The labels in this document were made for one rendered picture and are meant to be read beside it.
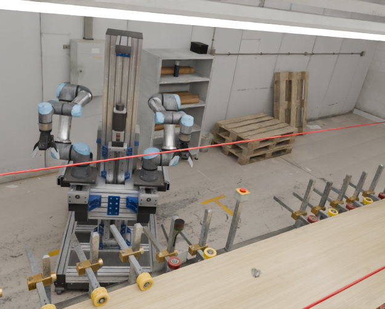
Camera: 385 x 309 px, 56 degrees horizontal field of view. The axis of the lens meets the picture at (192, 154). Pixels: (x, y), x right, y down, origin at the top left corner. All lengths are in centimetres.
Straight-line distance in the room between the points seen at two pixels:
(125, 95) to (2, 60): 184
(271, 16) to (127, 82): 137
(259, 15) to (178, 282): 146
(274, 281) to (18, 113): 322
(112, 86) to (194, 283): 142
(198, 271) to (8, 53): 295
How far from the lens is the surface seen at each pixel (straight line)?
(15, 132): 446
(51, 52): 429
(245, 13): 141
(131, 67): 258
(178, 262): 226
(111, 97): 264
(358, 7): 193
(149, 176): 269
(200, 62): 516
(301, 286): 237
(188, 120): 221
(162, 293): 209
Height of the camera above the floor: 245
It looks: 26 degrees down
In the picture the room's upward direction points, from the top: 10 degrees clockwise
